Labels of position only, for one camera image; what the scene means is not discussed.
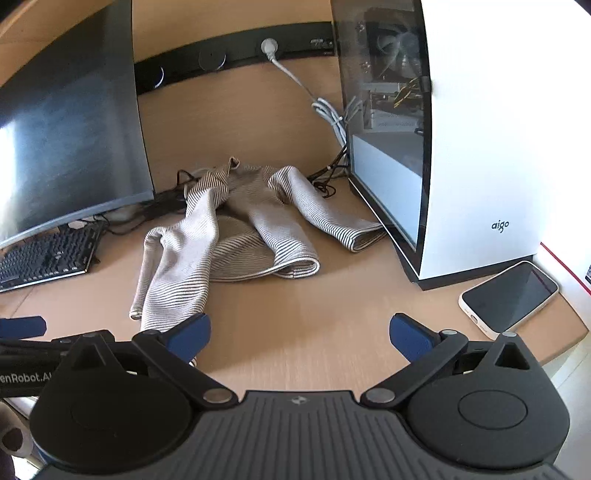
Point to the black keyboard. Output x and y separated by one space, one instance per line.
41 258

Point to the striped beige sweater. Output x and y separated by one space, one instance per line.
184 258

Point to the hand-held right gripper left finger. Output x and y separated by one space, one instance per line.
191 337

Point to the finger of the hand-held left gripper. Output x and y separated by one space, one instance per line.
21 327

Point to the curved black monitor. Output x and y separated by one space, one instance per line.
69 115

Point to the smartphone in white case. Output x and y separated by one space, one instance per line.
508 295

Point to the white box with red edge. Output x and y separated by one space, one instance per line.
572 272

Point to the white computer case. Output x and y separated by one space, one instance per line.
485 138

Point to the black desk socket strip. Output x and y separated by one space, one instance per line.
240 46

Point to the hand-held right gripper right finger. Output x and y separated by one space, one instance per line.
408 337

